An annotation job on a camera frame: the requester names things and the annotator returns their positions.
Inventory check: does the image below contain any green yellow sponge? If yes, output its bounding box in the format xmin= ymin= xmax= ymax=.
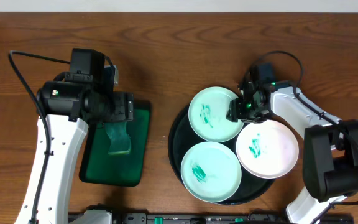
xmin=104 ymin=121 xmax=132 ymax=156

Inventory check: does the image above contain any white plate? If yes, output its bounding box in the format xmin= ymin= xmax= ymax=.
xmin=236 ymin=120 xmax=299 ymax=179

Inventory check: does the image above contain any mint green plate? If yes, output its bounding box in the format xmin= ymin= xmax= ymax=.
xmin=180 ymin=142 xmax=242 ymax=203
xmin=188 ymin=86 xmax=244 ymax=142

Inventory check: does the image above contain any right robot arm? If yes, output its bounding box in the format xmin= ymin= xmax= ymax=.
xmin=227 ymin=81 xmax=358 ymax=223

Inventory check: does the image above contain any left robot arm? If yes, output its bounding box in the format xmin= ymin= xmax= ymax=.
xmin=16 ymin=81 xmax=134 ymax=223

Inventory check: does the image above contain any green rectangular tray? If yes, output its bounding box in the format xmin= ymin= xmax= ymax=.
xmin=79 ymin=100 xmax=151 ymax=187

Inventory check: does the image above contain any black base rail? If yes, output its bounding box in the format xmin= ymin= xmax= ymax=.
xmin=68 ymin=212 xmax=356 ymax=224

